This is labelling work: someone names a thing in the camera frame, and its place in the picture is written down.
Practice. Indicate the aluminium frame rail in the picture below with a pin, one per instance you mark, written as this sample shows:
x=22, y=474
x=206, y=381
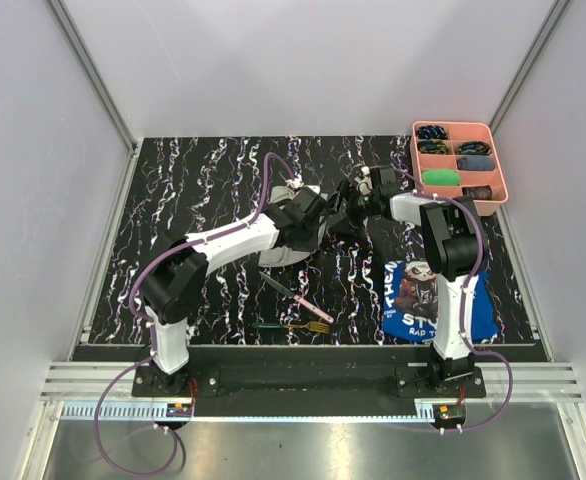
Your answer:
x=73, y=37

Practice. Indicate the gold fork green handle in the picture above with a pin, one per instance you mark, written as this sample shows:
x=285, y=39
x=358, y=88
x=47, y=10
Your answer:
x=313, y=326

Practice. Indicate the grey cloth napkin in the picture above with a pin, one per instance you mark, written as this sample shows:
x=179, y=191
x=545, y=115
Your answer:
x=282, y=256

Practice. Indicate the blue patterned sock middle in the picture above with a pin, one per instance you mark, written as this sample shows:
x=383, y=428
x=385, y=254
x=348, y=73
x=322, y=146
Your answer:
x=433, y=147

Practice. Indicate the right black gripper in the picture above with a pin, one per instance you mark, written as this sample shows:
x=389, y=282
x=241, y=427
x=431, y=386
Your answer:
x=354, y=225

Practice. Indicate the pink-handled table knife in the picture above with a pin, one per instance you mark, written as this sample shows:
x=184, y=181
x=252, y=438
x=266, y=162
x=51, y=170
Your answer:
x=297, y=298

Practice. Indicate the dark brown rolled sock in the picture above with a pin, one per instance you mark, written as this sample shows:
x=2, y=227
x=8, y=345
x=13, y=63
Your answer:
x=480, y=193

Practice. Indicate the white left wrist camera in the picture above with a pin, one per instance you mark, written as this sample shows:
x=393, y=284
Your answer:
x=297, y=185

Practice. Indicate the dark blue rolled sock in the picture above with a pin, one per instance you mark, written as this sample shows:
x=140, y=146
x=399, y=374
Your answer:
x=475, y=163

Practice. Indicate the pink divided organizer tray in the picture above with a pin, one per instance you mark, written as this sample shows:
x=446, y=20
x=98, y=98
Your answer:
x=453, y=158

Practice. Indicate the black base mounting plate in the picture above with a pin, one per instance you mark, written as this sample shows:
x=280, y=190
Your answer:
x=305, y=381

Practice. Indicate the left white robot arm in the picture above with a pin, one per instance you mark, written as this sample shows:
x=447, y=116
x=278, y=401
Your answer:
x=170, y=285

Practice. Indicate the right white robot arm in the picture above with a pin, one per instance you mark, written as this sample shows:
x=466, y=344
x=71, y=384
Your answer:
x=454, y=246

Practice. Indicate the green rolled sock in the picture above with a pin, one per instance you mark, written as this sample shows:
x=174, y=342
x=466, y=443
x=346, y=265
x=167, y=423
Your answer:
x=441, y=177

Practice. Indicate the blue patterned sock top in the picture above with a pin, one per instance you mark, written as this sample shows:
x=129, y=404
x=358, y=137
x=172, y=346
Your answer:
x=431, y=132

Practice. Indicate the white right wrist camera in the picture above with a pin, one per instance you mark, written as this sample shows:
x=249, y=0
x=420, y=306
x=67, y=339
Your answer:
x=363, y=181

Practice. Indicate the blue patterned sock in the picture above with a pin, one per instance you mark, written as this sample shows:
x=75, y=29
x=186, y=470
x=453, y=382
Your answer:
x=433, y=147
x=431, y=132
x=474, y=148

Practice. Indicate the black marbled table mat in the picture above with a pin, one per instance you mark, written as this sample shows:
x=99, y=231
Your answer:
x=197, y=184

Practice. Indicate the blue printed t-shirt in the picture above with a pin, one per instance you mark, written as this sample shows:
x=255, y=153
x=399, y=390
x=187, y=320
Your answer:
x=411, y=309

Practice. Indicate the blue patterned sock right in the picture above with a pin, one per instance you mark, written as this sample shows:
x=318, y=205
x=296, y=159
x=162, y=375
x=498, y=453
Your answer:
x=474, y=148

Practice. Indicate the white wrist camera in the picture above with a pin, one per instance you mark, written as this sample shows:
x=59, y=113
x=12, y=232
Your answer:
x=297, y=185
x=363, y=181

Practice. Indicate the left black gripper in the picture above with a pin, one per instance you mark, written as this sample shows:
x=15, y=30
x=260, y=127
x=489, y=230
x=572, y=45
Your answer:
x=307, y=245

